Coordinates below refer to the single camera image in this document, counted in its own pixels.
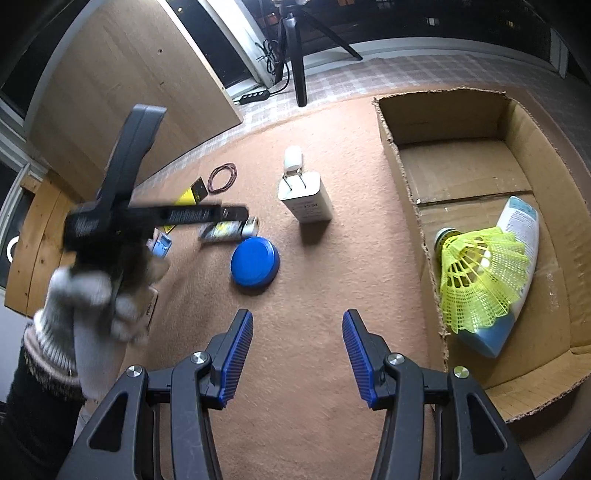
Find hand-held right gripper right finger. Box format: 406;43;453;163
342;309;536;480

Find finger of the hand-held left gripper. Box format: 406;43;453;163
127;203;251;229
98;104;168;208

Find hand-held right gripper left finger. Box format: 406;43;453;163
55;309;254;480

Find yellow black card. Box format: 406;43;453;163
159;178;209;230

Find white charger adapter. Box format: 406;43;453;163
278;171;334;224

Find cardboard box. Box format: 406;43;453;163
372;88;591;423

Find person's left forearm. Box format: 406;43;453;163
0;320;89;480

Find person's left hand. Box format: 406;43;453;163
34;257;170;401

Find small light blue object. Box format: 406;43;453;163
152;233;174;259

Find wooden cabinet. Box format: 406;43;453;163
4;168;84;319

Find wooden board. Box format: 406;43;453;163
28;0;244;190

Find blue round lid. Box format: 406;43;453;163
231;237;281;292

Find brown blanket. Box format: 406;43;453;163
69;95;591;480

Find black power strip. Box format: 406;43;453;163
233;88;271;106

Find yellow plastic shuttlecock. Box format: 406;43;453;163
434;227;532;335

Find black table leg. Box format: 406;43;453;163
274;0;363;108

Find white blue bottle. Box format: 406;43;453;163
455;196;540;358

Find plaid mat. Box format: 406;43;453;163
222;51;561;139

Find brown wire coil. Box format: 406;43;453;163
208;164;238;193

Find white door frame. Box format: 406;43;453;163
157;0;278;89

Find black cables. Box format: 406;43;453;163
256;39;291;93

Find white post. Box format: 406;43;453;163
551;27;574;78

